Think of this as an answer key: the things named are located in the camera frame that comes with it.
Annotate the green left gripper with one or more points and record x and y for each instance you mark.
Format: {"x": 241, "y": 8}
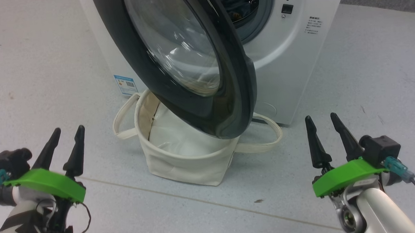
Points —
{"x": 52, "y": 181}

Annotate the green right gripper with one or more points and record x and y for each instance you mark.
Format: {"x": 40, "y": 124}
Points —
{"x": 343, "y": 177}

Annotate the black glass washing machine door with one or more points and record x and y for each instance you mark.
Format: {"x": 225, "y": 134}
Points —
{"x": 235, "y": 104}

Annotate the white washing machine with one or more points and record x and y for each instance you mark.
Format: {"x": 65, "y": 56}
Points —
{"x": 289, "y": 74}

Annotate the cream fabric laundry basket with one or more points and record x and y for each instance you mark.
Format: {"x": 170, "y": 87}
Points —
{"x": 181, "y": 166}

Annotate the black door latch socket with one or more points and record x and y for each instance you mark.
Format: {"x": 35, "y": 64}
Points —
{"x": 287, "y": 9}

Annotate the round filter cover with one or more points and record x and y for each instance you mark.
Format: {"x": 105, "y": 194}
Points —
{"x": 266, "y": 110}

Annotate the blue energy label sticker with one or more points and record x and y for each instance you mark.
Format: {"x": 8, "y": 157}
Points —
{"x": 125, "y": 85}

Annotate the printed text sticker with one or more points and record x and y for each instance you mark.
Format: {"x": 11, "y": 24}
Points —
{"x": 314, "y": 25}

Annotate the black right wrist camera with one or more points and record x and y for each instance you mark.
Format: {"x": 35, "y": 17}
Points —
{"x": 382, "y": 147}

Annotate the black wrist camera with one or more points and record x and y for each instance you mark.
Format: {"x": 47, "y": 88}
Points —
{"x": 382, "y": 147}
{"x": 11, "y": 160}

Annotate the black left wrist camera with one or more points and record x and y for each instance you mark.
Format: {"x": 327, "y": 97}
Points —
{"x": 11, "y": 160}

